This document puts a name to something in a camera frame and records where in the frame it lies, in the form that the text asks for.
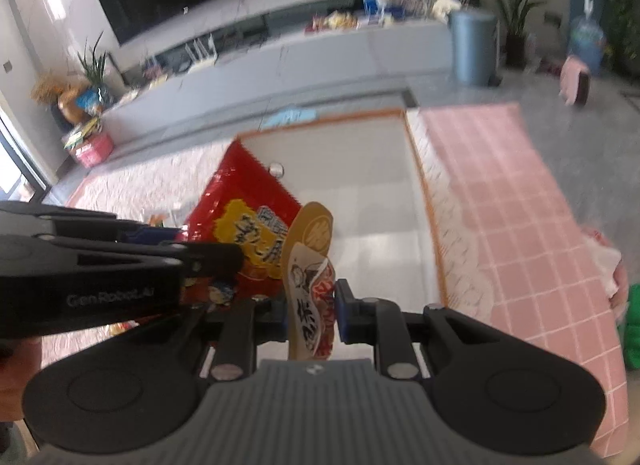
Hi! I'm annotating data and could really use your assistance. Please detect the blue snack bag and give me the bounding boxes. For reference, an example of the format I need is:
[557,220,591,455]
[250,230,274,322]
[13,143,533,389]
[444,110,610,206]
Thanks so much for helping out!
[75,88,104,116]

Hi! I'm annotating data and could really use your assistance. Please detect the grey blue trash can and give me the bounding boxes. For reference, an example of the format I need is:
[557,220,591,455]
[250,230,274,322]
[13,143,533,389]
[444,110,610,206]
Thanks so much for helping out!
[449,9,500,87]

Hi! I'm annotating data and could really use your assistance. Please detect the tan red small snack packet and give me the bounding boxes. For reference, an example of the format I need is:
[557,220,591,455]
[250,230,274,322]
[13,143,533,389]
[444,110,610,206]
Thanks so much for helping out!
[280,201,337,361]

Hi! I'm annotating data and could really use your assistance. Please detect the white router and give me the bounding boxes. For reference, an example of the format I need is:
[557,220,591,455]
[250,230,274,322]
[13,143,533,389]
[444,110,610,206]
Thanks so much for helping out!
[184,34,221,67]

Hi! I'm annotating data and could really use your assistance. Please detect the long-leaf potted plant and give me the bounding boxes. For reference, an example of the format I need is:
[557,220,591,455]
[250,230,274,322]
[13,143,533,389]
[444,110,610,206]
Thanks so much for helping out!
[467,0,557,68]

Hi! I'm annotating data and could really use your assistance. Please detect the white lace tablecloth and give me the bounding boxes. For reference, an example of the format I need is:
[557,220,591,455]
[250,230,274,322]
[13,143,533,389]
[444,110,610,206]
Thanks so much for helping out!
[40,110,496,371]

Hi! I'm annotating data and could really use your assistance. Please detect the light blue face mask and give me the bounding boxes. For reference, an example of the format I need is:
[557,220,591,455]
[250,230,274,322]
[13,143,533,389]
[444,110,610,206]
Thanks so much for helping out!
[262,108,319,129]

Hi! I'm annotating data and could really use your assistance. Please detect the pink white soft item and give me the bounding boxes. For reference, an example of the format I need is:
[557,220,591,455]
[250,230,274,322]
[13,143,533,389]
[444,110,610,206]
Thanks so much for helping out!
[580,228,632,317]

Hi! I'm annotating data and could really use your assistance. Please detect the pile of snacks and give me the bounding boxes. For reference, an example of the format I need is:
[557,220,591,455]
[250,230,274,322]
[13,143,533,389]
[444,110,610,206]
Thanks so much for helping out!
[305,10,361,35]

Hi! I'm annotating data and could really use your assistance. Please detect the large red snack packet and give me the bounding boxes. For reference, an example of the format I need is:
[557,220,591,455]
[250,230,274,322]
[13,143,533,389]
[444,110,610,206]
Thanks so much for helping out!
[179,139,304,307]

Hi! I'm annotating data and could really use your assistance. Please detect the blue water jug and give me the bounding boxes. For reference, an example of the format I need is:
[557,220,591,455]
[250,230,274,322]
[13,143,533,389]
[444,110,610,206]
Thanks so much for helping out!
[567,0,606,77]

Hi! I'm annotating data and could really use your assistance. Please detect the small green potted plant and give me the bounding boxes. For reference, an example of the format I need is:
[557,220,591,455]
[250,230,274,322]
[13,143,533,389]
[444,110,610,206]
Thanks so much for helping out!
[77,32,114,96]

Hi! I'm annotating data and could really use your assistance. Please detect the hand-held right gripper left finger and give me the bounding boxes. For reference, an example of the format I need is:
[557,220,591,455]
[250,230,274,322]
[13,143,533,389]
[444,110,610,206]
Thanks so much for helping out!
[172,297,291,380]

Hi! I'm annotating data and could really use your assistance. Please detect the orange cardboard box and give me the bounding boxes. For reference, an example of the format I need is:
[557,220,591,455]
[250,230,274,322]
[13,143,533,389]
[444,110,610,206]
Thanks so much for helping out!
[227,108,449,346]

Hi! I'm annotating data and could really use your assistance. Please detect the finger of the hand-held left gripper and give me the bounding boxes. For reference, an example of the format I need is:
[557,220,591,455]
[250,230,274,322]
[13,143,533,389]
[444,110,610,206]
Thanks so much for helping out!
[50,235,245,292]
[0,201,183,245]

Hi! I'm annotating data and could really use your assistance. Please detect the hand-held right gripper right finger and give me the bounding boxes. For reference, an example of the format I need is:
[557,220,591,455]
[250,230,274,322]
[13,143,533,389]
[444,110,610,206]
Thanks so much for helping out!
[334,279,481,379]

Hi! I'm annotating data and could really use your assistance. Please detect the person's left hand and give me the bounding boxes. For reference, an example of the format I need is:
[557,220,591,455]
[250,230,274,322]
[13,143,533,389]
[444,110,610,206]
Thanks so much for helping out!
[0,337,46,421]

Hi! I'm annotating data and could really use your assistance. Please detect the long white TV cabinet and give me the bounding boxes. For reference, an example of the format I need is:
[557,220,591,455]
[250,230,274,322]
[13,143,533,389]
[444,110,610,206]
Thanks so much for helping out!
[100,20,457,146]

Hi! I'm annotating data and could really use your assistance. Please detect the stack of yellow green packets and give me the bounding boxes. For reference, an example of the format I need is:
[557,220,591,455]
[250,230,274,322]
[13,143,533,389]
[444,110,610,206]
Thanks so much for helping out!
[62,118,104,148]

